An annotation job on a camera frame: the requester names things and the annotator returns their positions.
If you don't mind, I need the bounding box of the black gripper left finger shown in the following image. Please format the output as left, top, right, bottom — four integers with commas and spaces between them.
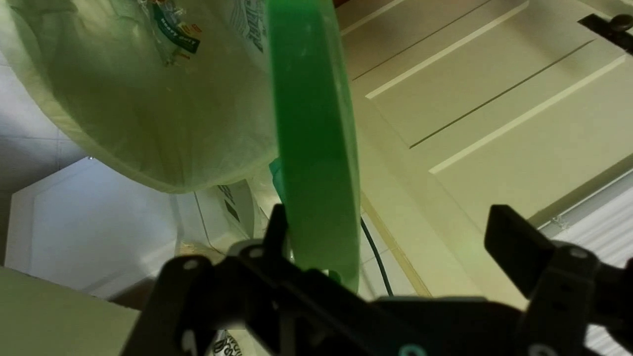
121, 202, 376, 356

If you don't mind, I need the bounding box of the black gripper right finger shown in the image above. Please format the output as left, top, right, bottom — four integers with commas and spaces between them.
483, 204, 633, 356

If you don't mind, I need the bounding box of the green trash can lid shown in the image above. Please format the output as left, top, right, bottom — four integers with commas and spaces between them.
266, 0, 365, 293

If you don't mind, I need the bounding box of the translucent trash bag liner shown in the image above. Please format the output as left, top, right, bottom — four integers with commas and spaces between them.
5, 0, 279, 194

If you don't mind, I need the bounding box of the white window blind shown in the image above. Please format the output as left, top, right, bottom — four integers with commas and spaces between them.
537, 169, 633, 356

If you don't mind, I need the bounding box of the white microwave oven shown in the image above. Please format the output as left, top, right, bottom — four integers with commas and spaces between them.
5, 157, 266, 303

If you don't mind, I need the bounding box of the dark round cabinet knob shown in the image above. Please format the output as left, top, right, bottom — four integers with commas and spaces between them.
578, 10, 633, 56

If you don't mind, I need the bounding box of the cream wall cabinet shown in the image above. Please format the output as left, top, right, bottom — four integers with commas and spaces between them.
333, 0, 633, 313

